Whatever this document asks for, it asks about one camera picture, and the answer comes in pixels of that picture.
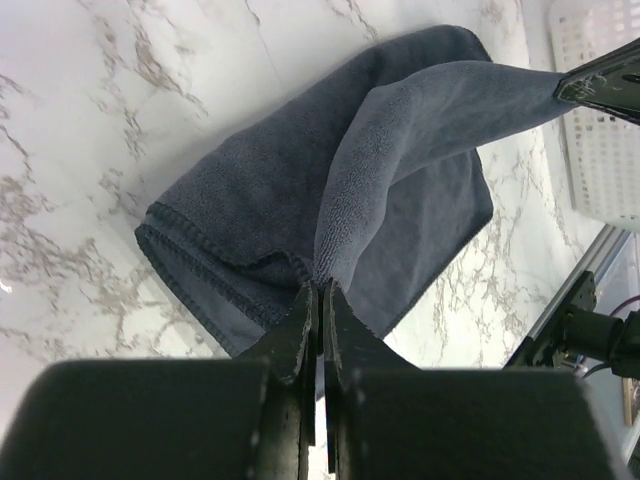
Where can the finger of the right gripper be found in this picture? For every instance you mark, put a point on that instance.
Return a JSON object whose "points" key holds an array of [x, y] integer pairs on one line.
{"points": [[623, 61], [615, 94]]}

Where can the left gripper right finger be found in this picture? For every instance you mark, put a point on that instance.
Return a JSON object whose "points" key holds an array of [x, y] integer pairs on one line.
{"points": [[388, 419]]}

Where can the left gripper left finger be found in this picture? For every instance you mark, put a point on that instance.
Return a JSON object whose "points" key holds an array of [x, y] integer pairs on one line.
{"points": [[251, 417]]}

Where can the dark blue towel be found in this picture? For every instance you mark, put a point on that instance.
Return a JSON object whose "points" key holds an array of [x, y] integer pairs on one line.
{"points": [[370, 178]]}

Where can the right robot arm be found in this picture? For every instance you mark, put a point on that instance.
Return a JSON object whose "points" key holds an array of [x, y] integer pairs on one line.
{"points": [[573, 327]]}

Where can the white perforated basket right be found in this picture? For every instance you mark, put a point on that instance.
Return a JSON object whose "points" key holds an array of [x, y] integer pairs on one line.
{"points": [[603, 153]]}

